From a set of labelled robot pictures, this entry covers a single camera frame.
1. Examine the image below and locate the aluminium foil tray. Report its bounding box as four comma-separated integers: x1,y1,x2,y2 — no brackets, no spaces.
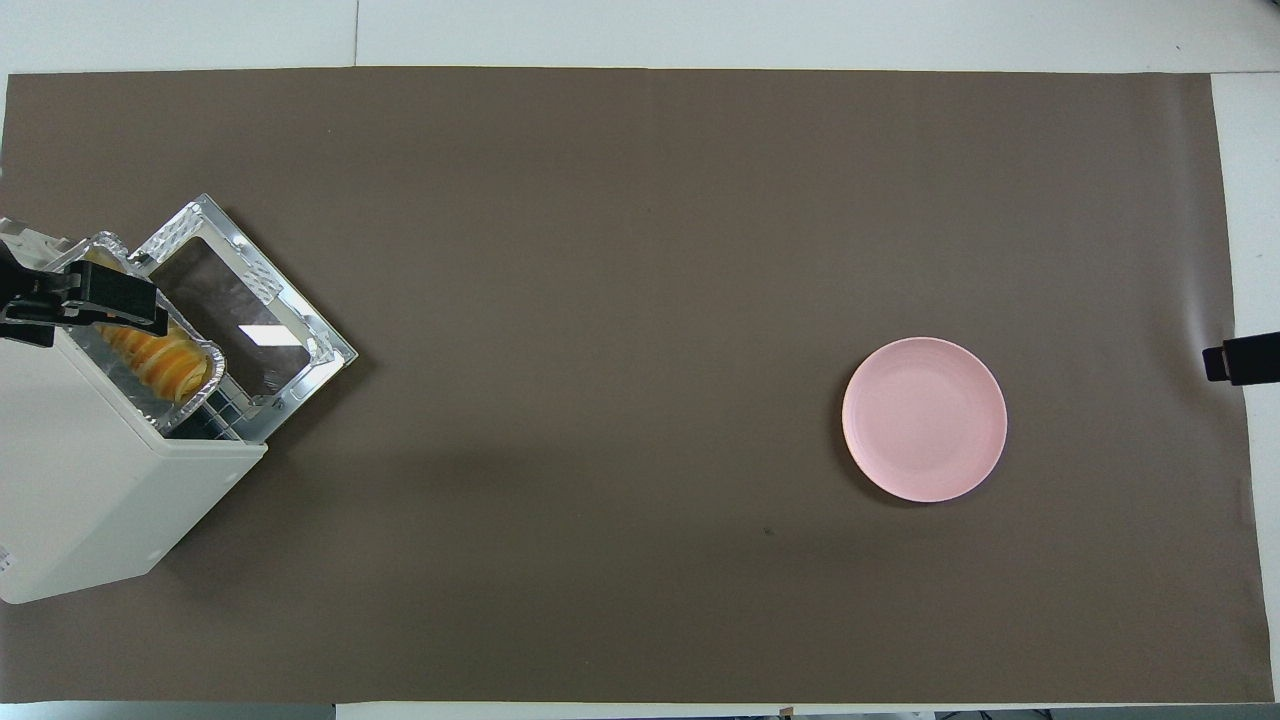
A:
45,232,229,419

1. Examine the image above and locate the brown table mat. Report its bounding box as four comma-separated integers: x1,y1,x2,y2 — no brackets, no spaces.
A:
0,67,1276,704

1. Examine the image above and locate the glass oven door silver frame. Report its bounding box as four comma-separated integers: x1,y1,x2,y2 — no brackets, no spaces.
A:
128,193,359,446

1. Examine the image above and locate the pink round plate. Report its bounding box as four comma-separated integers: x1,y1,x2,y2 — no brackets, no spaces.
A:
841,336,1008,504

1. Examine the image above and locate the orange sliced bread loaf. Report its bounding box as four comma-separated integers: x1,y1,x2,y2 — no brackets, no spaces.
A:
85,250,211,403

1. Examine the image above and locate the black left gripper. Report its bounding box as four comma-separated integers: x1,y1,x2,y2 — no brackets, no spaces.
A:
0,240,169,348

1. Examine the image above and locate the metal oven wire rack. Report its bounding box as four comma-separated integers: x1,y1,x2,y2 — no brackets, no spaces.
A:
165,385,249,441

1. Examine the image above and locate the cream white toaster oven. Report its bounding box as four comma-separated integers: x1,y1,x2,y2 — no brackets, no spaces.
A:
0,193,359,606

